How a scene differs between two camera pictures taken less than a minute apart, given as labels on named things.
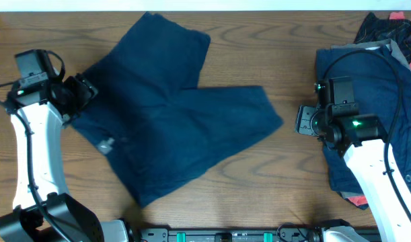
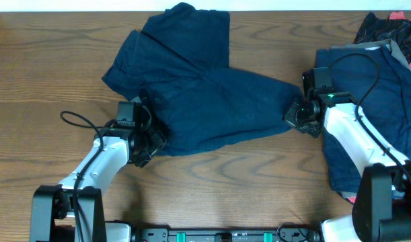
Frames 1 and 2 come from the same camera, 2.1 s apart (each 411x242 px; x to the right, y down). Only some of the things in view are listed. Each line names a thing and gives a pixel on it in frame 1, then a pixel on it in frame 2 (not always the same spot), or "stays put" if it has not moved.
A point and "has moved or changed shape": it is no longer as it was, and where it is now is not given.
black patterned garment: (405, 33) stays put
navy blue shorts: (156, 129) has moved or changed shape
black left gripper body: (78, 96) to (150, 145)
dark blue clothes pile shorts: (385, 87) stays put
